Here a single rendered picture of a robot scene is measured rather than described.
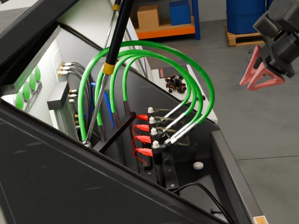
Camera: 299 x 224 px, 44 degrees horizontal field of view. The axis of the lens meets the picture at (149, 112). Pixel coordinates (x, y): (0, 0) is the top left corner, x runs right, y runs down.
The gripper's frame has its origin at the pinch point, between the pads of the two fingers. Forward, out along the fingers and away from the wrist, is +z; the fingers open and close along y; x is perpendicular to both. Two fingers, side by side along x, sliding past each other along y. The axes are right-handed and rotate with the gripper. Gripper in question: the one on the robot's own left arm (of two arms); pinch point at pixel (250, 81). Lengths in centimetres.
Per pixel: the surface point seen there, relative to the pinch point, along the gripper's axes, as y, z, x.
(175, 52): -11.4, 10.0, -14.4
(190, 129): -5.6, 25.0, 2.3
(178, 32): -477, 212, 138
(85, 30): -42, 37, -33
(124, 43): -10.5, 15.5, -26.6
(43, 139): 26.0, 19.9, -36.2
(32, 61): 3, 24, -44
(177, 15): -502, 199, 127
